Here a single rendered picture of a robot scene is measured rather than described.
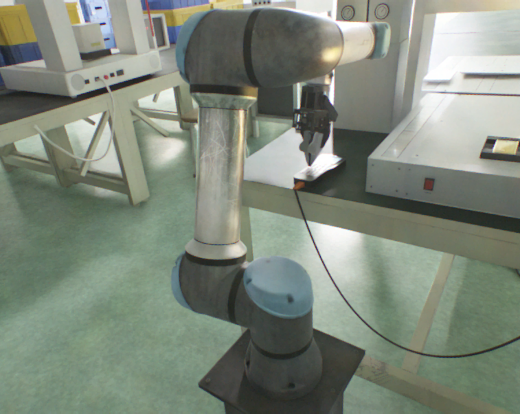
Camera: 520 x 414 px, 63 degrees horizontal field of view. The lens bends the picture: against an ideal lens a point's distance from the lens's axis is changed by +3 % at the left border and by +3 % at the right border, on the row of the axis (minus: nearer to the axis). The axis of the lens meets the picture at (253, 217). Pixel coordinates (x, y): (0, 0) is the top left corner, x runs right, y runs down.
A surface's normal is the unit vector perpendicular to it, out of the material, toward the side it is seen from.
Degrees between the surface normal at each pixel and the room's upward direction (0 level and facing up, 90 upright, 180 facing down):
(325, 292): 0
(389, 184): 90
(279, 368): 72
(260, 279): 8
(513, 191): 90
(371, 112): 90
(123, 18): 90
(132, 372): 0
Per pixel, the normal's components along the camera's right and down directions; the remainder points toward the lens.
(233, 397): -0.07, -0.86
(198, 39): -0.44, 0.09
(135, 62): 0.85, 0.21
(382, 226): -0.52, 0.46
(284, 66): 0.14, 0.74
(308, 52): 0.47, 0.39
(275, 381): -0.28, 0.22
